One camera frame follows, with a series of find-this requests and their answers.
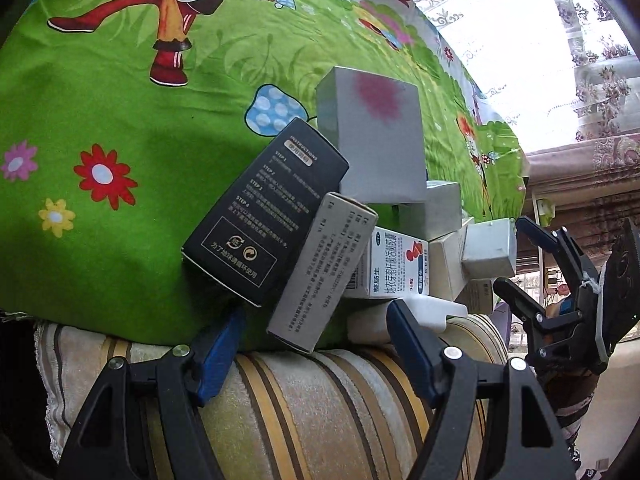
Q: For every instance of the green cartoon printed blanket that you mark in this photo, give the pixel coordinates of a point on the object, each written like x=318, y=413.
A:
x=125, y=110

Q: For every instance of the large grey box pink stain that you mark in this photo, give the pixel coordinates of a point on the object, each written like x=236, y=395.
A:
x=380, y=150

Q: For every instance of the long grey text box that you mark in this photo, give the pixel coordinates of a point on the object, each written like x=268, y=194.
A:
x=320, y=270

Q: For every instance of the brown patterned drape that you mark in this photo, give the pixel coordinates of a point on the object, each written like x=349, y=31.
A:
x=600, y=185

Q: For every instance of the white medicine box red figure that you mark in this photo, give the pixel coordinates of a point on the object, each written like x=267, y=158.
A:
x=395, y=270

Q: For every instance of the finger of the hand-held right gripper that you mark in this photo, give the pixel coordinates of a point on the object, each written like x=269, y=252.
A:
x=520, y=300
x=542, y=242

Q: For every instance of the pale grey cube box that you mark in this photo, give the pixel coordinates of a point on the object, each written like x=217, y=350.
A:
x=490, y=250

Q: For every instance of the striped beige cushion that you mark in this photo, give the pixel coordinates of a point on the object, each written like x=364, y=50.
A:
x=300, y=410

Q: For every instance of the small white printed box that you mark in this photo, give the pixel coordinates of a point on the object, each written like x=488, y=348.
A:
x=477, y=297

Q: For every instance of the white plastic container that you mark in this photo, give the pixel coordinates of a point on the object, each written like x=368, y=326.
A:
x=370, y=325

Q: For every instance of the green tissue box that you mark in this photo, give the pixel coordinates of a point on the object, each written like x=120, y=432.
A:
x=545, y=211

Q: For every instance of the white lace curtain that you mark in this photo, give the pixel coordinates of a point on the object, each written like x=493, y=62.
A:
x=500, y=35

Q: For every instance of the small silver grey box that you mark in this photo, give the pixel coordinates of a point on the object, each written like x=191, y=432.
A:
x=440, y=210

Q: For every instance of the black printed carton box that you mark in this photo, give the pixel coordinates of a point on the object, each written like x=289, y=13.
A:
x=260, y=210

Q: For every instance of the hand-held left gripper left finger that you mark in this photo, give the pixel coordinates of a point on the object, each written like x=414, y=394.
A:
x=220, y=355

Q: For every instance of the tall plain white box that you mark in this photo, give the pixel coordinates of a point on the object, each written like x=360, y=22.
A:
x=445, y=265

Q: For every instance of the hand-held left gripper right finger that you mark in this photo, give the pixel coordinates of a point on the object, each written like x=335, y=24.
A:
x=405, y=345

